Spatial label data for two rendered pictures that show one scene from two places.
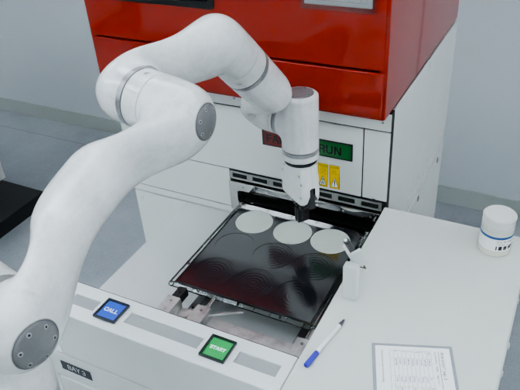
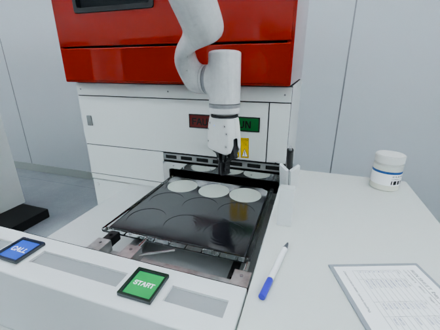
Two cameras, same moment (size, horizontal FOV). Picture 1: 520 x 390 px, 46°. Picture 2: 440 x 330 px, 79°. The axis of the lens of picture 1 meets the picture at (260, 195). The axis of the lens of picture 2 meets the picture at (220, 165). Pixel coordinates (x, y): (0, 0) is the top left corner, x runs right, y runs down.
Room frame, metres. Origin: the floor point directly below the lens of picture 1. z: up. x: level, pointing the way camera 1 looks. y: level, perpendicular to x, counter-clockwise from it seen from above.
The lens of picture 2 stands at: (0.50, 0.05, 1.27)
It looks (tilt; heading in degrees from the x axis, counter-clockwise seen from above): 20 degrees down; 349
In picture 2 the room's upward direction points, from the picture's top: straight up
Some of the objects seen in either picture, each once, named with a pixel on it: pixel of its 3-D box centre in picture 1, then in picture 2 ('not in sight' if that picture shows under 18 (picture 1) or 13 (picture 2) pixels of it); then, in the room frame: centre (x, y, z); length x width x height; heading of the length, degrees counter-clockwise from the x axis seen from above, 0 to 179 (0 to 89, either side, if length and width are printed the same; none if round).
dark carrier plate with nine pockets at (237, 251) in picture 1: (272, 256); (200, 205); (1.18, -0.02, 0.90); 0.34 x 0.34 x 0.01; 61
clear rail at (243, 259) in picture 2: (237, 304); (169, 243); (1.02, 0.07, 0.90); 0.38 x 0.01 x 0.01; 61
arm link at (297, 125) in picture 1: (298, 119); (222, 76); (1.21, -0.10, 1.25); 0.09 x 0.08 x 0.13; 52
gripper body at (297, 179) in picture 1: (301, 175); (224, 131); (1.21, -0.10, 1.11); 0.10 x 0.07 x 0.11; 26
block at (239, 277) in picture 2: (297, 357); (238, 291); (0.86, -0.05, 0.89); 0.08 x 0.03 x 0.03; 151
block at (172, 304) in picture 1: (165, 311); (92, 253); (1.01, 0.23, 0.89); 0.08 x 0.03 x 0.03; 151
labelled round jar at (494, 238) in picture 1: (497, 230); (387, 170); (1.07, -0.52, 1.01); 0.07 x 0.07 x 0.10
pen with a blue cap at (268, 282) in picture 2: (325, 341); (275, 266); (0.82, -0.11, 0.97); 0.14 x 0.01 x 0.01; 141
